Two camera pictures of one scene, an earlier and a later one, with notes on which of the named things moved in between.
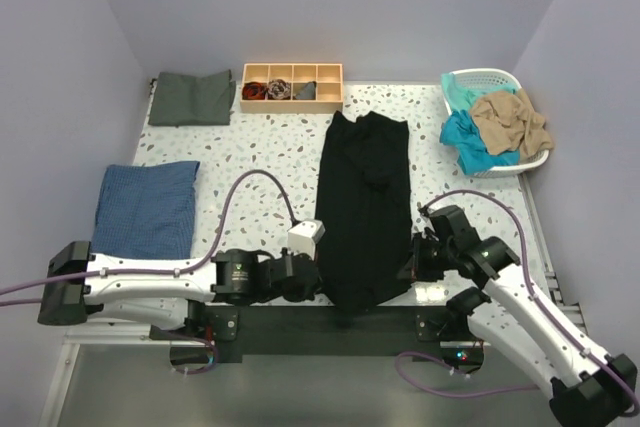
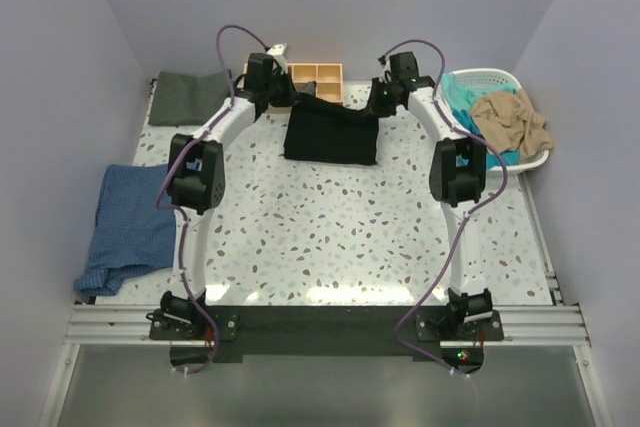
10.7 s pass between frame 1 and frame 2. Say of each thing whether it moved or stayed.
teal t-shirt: stayed
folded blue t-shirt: stayed
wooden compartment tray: stayed
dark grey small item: stayed
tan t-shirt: stayed
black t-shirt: moved
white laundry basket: stayed
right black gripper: moved
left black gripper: moved
